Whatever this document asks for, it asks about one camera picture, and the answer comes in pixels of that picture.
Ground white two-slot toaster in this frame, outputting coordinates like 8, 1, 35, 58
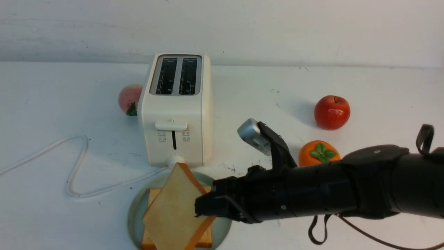
137, 53, 213, 168

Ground toast slice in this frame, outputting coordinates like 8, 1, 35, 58
142, 162, 217, 250
141, 186, 213, 250

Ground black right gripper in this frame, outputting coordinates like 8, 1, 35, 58
195, 166, 302, 224

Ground pink peach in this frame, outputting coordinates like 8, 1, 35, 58
118, 84, 143, 116

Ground light blue round plate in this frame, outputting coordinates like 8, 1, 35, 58
127, 170, 232, 250

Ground orange persimmon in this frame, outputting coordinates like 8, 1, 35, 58
298, 140, 341, 166

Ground red apple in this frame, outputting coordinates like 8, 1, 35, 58
314, 95, 351, 130

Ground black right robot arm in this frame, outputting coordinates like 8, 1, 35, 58
195, 137, 443, 224

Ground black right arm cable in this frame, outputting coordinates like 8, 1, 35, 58
308, 124, 444, 250

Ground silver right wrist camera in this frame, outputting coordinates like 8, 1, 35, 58
237, 118, 298, 170

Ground white power cable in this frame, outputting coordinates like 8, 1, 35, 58
0, 135, 169, 198

